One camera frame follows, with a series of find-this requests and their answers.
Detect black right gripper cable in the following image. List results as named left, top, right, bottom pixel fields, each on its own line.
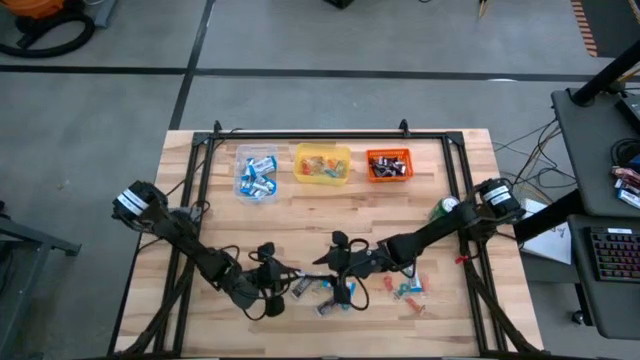
left=344, top=239, right=372, bottom=312

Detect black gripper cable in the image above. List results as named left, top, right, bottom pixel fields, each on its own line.
left=344, top=239, right=372, bottom=312
left=219, top=244, right=281, bottom=322

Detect grey keyboard desk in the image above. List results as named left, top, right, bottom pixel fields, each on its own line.
left=567, top=214, right=640, bottom=341

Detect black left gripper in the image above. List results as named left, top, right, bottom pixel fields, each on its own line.
left=238, top=241, right=308, bottom=319

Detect black floor cables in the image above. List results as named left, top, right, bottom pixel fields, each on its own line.
left=492, top=117, right=576, bottom=189

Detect black coiled cable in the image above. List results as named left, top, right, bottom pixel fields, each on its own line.
left=609, top=138, right=640, bottom=169

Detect orange plastic basket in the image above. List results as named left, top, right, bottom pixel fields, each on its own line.
left=365, top=148, right=415, bottom=184

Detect black mat orange striped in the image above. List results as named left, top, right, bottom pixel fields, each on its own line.
left=570, top=0, right=640, bottom=58

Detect black vacuum hose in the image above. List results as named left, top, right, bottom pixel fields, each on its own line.
left=0, top=10, right=96, bottom=59

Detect grey metal table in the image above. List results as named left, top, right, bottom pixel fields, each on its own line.
left=0, top=199, right=82, bottom=359

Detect orange shop vacuum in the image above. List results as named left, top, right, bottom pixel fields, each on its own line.
left=12, top=0, right=66, bottom=20

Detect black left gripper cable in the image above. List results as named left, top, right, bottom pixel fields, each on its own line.
left=219, top=244, right=281, bottom=322

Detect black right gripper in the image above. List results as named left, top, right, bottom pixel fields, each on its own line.
left=312, top=229, right=396, bottom=306

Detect white paper sheet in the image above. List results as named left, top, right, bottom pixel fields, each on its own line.
left=519, top=198, right=573, bottom=265

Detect yellow plastic bin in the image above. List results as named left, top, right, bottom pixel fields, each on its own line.
left=293, top=143, right=353, bottom=186

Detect grey metal table leg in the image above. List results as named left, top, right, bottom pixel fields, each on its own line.
left=92, top=0, right=119, bottom=29

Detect pink wrapped candy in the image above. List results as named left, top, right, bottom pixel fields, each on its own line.
left=610, top=165, right=640, bottom=187

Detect black slanted beam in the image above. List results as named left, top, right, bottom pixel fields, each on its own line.
left=571, top=39, right=640, bottom=107

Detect clear plastic bin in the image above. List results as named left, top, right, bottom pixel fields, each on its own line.
left=233, top=143, right=280, bottom=204

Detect backlit black keyboard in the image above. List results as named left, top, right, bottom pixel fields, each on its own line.
left=589, top=227, right=640, bottom=282

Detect black aluminium table frame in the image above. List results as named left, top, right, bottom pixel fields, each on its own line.
left=107, top=119, right=541, bottom=359

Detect green soda can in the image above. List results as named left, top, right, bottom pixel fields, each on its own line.
left=428, top=195, right=461, bottom=222

